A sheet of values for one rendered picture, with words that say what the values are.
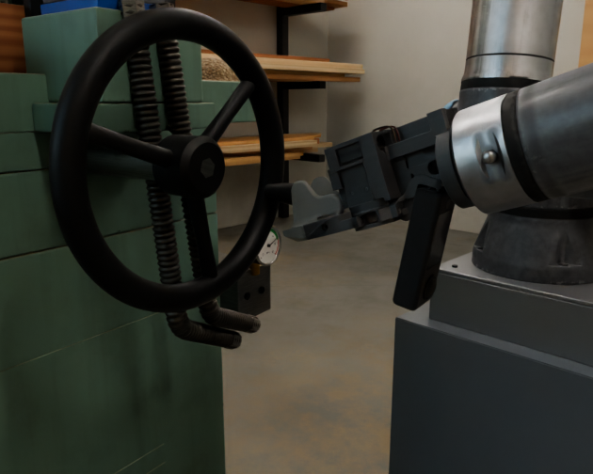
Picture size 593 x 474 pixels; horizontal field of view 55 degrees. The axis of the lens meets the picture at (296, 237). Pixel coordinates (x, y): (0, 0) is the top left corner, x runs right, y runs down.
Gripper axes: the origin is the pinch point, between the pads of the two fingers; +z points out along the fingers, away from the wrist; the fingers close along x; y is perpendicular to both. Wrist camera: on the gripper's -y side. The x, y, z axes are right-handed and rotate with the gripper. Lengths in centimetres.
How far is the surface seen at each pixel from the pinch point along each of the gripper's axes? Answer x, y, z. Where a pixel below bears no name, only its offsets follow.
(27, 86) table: 14.5, 22.9, 17.2
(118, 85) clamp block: 10.4, 19.7, 8.3
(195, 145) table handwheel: 10.1, 10.9, 0.5
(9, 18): 11.6, 32.5, 21.5
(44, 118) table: 14.4, 19.0, 16.2
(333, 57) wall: -347, 119, 187
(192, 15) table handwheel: 8.8, 22.2, -2.4
